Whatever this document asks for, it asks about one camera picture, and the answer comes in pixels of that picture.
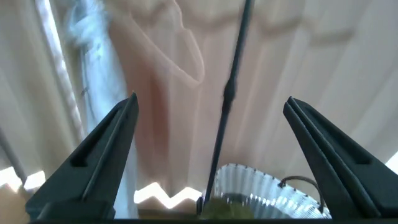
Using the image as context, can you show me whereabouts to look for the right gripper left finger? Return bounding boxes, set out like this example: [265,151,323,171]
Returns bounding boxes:
[24,92,140,219]

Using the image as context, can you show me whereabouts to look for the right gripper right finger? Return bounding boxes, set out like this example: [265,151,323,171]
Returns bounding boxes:
[282,96,398,218]

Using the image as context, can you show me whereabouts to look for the pale grey shorts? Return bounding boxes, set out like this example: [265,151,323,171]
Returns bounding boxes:
[64,0,140,219]

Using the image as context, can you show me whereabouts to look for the white laundry basket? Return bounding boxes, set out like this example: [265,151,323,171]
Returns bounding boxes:
[213,162,333,219]

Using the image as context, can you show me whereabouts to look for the black clothes rack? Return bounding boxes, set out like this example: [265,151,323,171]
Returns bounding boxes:
[0,0,255,216]

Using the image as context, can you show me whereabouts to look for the pink clothes hanger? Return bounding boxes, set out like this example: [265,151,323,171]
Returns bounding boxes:
[123,0,206,88]

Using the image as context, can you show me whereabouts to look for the beige curtain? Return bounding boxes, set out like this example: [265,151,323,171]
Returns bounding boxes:
[0,0,398,218]

